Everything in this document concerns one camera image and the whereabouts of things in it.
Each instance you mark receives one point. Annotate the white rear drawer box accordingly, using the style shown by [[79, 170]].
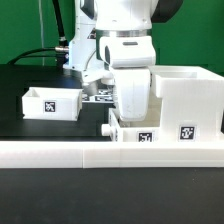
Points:
[[52, 103]]

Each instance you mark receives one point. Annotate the white drawer box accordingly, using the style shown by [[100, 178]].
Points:
[[120, 131], [52, 103]]

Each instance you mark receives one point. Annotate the white L-shaped border wall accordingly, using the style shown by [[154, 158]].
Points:
[[44, 154]]

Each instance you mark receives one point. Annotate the white drawer cabinet frame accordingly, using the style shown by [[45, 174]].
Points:
[[192, 103]]

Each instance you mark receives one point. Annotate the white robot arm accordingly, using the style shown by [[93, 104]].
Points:
[[113, 43]]

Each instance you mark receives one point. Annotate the white marker sheet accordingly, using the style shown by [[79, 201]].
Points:
[[103, 96]]

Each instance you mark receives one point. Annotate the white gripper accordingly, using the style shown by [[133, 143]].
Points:
[[132, 88]]

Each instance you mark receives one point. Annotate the white front drawer box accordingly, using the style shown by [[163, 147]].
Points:
[[120, 131]]

